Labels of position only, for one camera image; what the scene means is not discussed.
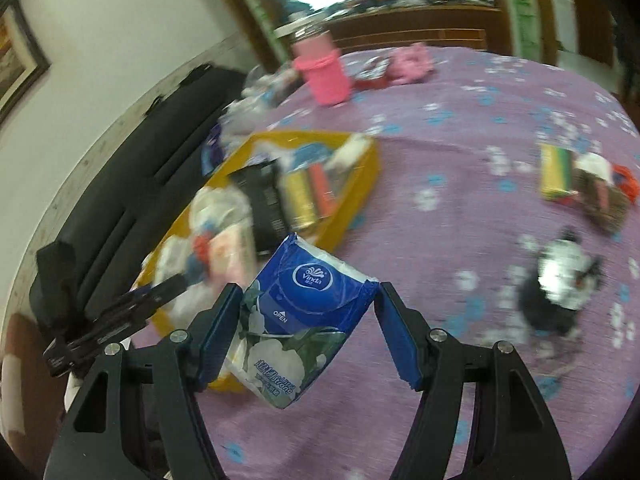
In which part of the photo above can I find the blue tissue packet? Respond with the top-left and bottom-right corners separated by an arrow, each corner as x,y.
222,232 -> 379,409

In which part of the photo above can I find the black sofa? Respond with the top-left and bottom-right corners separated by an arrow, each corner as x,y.
27,62 -> 251,341

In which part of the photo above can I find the brown patterned item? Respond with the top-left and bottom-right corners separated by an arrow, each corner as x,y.
572,170 -> 631,233

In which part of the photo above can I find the pink knitted cloth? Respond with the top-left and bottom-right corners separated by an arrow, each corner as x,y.
387,42 -> 436,83

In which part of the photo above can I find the pink knitted cup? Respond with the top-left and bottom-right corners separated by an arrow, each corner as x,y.
291,30 -> 351,107

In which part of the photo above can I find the white plastic bag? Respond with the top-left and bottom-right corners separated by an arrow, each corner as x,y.
220,67 -> 301,126

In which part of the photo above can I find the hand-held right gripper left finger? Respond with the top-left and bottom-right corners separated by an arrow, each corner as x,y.
42,282 -> 244,480

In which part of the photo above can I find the framed wall picture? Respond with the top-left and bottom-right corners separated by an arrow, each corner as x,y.
0,0 -> 51,126

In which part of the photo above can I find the multicoloured sponge pack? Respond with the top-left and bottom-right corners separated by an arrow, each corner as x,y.
540,142 -> 578,203

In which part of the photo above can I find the purple floral tablecloth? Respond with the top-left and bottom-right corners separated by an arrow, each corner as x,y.
190,45 -> 640,480

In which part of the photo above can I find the black packet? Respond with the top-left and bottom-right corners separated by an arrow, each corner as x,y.
230,160 -> 291,256

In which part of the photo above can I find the yellow packet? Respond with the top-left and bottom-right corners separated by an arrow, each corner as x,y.
280,170 -> 321,231

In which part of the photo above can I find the white box with yellow rim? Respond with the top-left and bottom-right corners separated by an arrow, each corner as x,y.
132,130 -> 381,393

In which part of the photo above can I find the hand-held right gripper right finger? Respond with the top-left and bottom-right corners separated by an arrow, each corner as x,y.
374,282 -> 573,480

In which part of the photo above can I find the black and silver crumpled item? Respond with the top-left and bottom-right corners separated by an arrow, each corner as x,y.
517,230 -> 608,338

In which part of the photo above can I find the pink tissue packet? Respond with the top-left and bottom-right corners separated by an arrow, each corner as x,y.
207,225 -> 258,286

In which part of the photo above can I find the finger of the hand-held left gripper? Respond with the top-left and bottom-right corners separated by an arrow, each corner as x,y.
107,274 -> 189,323

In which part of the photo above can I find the red packet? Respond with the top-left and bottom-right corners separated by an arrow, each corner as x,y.
307,165 -> 338,218

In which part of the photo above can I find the wooden cabinet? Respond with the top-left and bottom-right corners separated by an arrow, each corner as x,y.
320,5 -> 503,56

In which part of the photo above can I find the blue white plastic pack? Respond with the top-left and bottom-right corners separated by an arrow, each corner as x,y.
190,187 -> 251,241

